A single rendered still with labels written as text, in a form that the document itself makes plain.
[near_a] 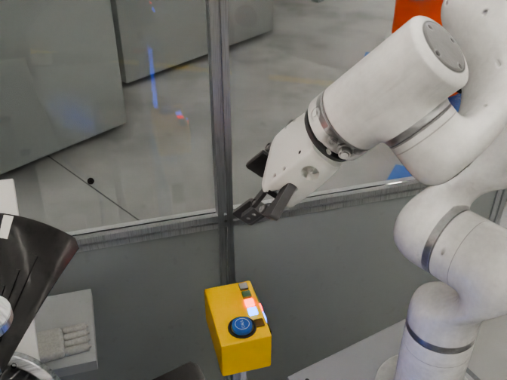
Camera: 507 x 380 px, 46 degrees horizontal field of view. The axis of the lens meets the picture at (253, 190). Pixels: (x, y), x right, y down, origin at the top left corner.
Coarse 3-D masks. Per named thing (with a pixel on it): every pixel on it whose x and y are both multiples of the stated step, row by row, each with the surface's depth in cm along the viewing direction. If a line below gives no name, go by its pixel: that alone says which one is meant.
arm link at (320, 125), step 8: (320, 96) 66; (312, 104) 67; (320, 104) 65; (312, 112) 66; (320, 112) 65; (312, 120) 66; (320, 120) 65; (312, 128) 66; (320, 128) 65; (328, 128) 64; (320, 136) 65; (328, 136) 65; (336, 136) 65; (328, 144) 66; (336, 144) 65; (344, 144) 65; (336, 152) 66; (344, 152) 65; (352, 152) 66; (360, 152) 66; (352, 160) 68
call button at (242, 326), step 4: (236, 320) 116; (240, 320) 116; (244, 320) 116; (248, 320) 116; (232, 324) 115; (236, 324) 115; (240, 324) 115; (244, 324) 115; (248, 324) 115; (252, 324) 115; (232, 328) 114; (236, 328) 114; (240, 328) 114; (244, 328) 114; (248, 328) 114; (252, 328) 115; (236, 332) 114; (240, 332) 113; (244, 332) 114; (248, 332) 114
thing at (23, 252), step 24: (0, 216) 83; (0, 240) 83; (24, 240) 81; (48, 240) 80; (72, 240) 80; (0, 264) 82; (24, 264) 80; (48, 264) 79; (0, 288) 80; (24, 288) 79; (48, 288) 79; (24, 312) 78; (0, 360) 78
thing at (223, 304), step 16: (208, 288) 124; (224, 288) 124; (208, 304) 121; (224, 304) 121; (240, 304) 121; (256, 304) 121; (208, 320) 125; (224, 320) 117; (224, 336) 114; (240, 336) 113; (256, 336) 114; (224, 352) 113; (240, 352) 114; (256, 352) 115; (224, 368) 115; (240, 368) 117; (256, 368) 118
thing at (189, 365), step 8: (176, 368) 93; (184, 368) 93; (192, 368) 93; (200, 368) 93; (160, 376) 92; (168, 376) 92; (176, 376) 92; (184, 376) 92; (192, 376) 92; (200, 376) 92
